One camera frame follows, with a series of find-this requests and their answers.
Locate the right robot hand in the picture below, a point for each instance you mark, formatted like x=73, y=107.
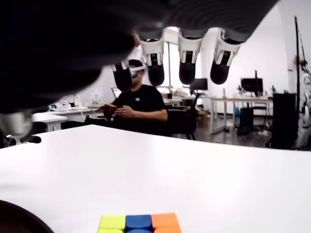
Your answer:
x=60, y=48

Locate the multicolour Rubik's cube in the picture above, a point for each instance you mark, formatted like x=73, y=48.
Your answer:
x=138, y=222

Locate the dark brown round plate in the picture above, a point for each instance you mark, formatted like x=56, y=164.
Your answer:
x=17, y=221

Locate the clear water bottle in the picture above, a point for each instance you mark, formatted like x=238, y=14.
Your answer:
x=93, y=98

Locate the white office desk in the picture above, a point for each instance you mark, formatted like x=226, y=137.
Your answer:
x=60, y=112

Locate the open laptop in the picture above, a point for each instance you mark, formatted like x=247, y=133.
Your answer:
x=116, y=92

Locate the white VR headset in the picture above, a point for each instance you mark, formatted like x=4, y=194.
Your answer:
x=138, y=69

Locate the seated person in black shirt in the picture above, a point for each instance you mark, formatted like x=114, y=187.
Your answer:
x=143, y=102

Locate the black chair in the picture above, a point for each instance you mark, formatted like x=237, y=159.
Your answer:
x=182, y=121

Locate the black computer monitor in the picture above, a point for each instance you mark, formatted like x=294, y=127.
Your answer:
x=199, y=84
x=251, y=85

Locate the wooden top office desk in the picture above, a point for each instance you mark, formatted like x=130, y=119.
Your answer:
x=240, y=99

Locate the black cabinet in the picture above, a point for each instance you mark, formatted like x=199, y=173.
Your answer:
x=284, y=121

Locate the black gantry pole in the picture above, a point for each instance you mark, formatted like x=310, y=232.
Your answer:
x=297, y=48

